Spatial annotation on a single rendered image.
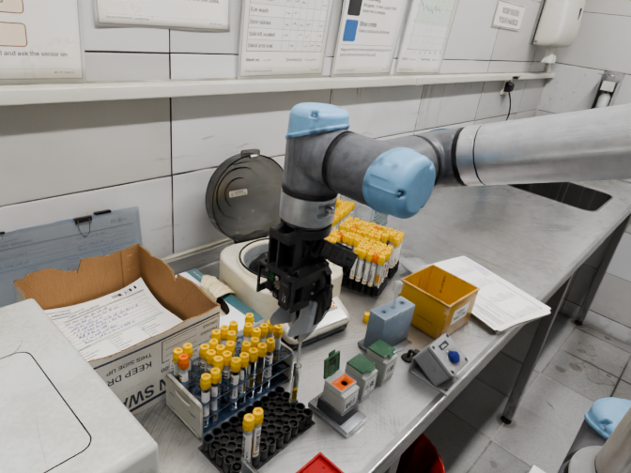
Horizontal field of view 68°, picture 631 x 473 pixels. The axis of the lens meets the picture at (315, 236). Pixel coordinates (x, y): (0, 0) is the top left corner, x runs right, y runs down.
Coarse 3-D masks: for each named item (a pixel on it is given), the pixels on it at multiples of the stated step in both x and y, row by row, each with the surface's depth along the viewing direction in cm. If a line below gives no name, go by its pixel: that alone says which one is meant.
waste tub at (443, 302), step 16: (416, 272) 112; (432, 272) 117; (448, 272) 114; (416, 288) 105; (432, 288) 118; (448, 288) 115; (464, 288) 111; (480, 288) 109; (416, 304) 107; (432, 304) 103; (448, 304) 116; (464, 304) 106; (416, 320) 108; (432, 320) 104; (448, 320) 103; (464, 320) 110; (432, 336) 105
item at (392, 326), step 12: (396, 300) 100; (372, 312) 95; (384, 312) 95; (396, 312) 96; (408, 312) 98; (372, 324) 96; (384, 324) 93; (396, 324) 97; (408, 324) 101; (372, 336) 96; (384, 336) 95; (396, 336) 99; (396, 348) 99
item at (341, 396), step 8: (336, 376) 80; (344, 376) 80; (328, 384) 79; (336, 384) 78; (344, 384) 80; (352, 384) 79; (328, 392) 79; (336, 392) 78; (344, 392) 78; (352, 392) 78; (328, 400) 80; (336, 400) 78; (344, 400) 77; (352, 400) 79; (336, 408) 79; (344, 408) 78
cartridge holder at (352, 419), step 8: (312, 400) 83; (320, 400) 81; (312, 408) 82; (320, 408) 81; (328, 408) 80; (352, 408) 80; (320, 416) 81; (328, 416) 80; (336, 416) 79; (344, 416) 78; (352, 416) 81; (360, 416) 81; (336, 424) 79; (344, 424) 79; (352, 424) 79; (360, 424) 80; (344, 432) 78; (352, 432) 79
